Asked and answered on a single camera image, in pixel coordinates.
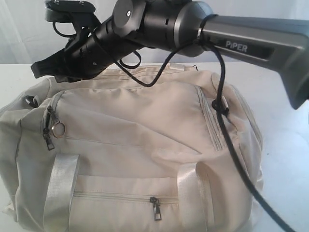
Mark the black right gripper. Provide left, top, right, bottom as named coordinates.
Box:
left=31, top=26, right=116, bottom=83

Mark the gold key ring zipper pull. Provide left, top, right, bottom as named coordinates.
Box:
left=51, top=121, right=66, bottom=139

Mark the beige duffel bag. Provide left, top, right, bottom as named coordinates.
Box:
left=0, top=64, right=262, bottom=232

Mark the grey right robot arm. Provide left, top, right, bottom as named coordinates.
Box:
left=31, top=0, right=309, bottom=109

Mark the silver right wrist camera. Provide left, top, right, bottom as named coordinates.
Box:
left=44, top=0, right=96, bottom=23

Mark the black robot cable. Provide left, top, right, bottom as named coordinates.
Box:
left=52, top=14, right=300, bottom=232

